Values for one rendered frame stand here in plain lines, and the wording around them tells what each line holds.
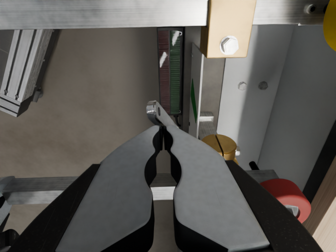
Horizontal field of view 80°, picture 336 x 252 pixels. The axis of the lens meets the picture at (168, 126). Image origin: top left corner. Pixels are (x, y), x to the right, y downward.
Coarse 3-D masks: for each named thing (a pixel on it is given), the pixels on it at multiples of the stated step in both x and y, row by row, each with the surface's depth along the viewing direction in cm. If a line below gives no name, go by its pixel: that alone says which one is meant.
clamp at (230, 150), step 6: (204, 138) 30; (210, 138) 30; (216, 138) 31; (222, 138) 30; (228, 138) 30; (210, 144) 29; (216, 144) 29; (222, 144) 29; (228, 144) 29; (234, 144) 29; (216, 150) 27; (222, 150) 28; (228, 150) 27; (234, 150) 28; (228, 156) 27; (234, 156) 29
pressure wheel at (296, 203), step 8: (256, 168) 36; (264, 184) 29; (272, 184) 28; (280, 184) 28; (288, 184) 28; (272, 192) 27; (280, 192) 27; (288, 192) 27; (296, 192) 27; (280, 200) 27; (288, 200) 27; (296, 200) 27; (304, 200) 27; (288, 208) 28; (296, 208) 28; (304, 208) 27; (296, 216) 29; (304, 216) 28
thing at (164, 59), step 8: (160, 32) 35; (160, 40) 35; (168, 40) 35; (160, 48) 36; (168, 48) 36; (160, 56) 37; (168, 56) 37; (160, 64) 37; (168, 64) 37; (160, 72) 38; (168, 72) 38; (160, 80) 39; (168, 80) 39; (160, 88) 40; (168, 88) 40; (160, 96) 41; (168, 96) 41; (168, 104) 42; (168, 112) 42
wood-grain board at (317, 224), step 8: (328, 176) 28; (320, 184) 30; (328, 184) 29; (320, 192) 30; (328, 192) 29; (312, 200) 32; (320, 200) 30; (328, 200) 29; (312, 208) 32; (320, 208) 30; (328, 208) 29; (312, 216) 32; (320, 216) 30; (328, 216) 30; (304, 224) 34; (312, 224) 32; (320, 224) 31; (328, 224) 31; (312, 232) 32; (320, 232) 32; (328, 232) 32; (320, 240) 33; (328, 240) 33; (328, 248) 34
